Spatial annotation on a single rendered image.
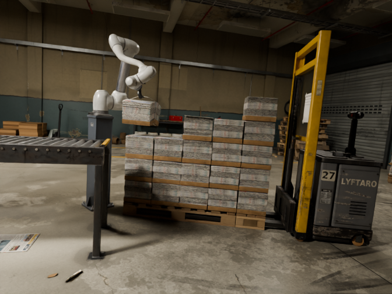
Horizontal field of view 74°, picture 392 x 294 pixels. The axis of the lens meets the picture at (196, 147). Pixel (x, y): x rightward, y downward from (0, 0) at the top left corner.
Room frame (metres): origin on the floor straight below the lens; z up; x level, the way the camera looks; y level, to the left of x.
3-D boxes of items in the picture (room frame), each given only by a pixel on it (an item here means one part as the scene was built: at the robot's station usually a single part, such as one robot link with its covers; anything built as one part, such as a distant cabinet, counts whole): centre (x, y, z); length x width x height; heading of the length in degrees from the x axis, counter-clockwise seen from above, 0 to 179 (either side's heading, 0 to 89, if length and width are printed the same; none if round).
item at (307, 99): (2.61, -1.06, 1.28); 0.57 x 0.01 x 0.65; 175
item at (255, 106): (2.65, -0.61, 0.65); 0.39 x 0.30 x 1.29; 175
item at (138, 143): (2.72, 0.12, 0.42); 1.17 x 0.39 x 0.83; 85
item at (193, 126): (2.71, -0.02, 0.95); 0.38 x 0.29 x 0.23; 176
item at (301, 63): (2.94, -1.07, 0.97); 0.09 x 0.09 x 1.75; 85
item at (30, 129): (7.52, 5.07, 0.28); 1.20 x 0.83 x 0.57; 104
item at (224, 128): (2.68, -0.31, 0.95); 0.38 x 0.29 x 0.23; 175
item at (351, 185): (2.58, -1.41, 0.40); 0.69 x 0.55 x 0.80; 175
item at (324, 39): (2.29, -1.01, 0.97); 0.09 x 0.09 x 1.75; 85
